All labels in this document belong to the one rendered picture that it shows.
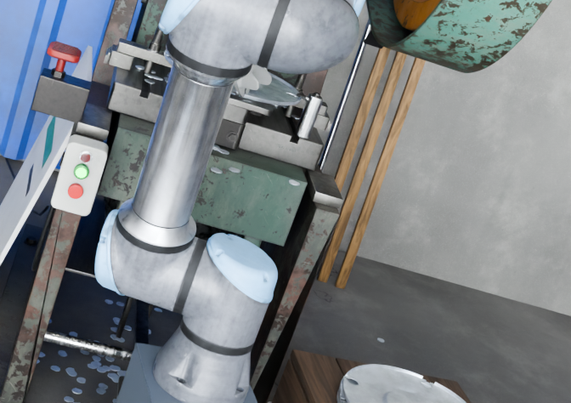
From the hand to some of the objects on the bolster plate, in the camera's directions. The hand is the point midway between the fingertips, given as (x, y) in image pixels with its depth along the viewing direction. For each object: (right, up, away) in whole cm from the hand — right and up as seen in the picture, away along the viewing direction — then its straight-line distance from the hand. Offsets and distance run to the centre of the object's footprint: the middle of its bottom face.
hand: (240, 88), depth 192 cm
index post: (+12, -8, +19) cm, 24 cm away
